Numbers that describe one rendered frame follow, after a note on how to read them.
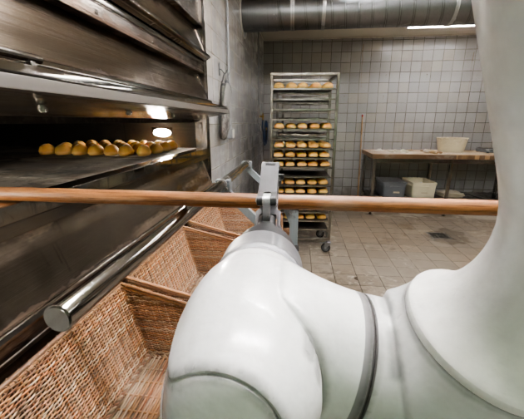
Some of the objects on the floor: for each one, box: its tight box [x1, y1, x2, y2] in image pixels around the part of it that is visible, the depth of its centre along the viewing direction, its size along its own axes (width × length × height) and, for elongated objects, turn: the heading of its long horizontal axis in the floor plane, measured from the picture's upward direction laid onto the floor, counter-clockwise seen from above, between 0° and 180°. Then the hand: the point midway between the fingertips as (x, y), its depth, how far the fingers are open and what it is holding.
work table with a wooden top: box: [360, 150, 498, 216], centre depth 491 cm, size 220×80×90 cm, turn 84°
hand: (273, 215), depth 56 cm, fingers open, 13 cm apart
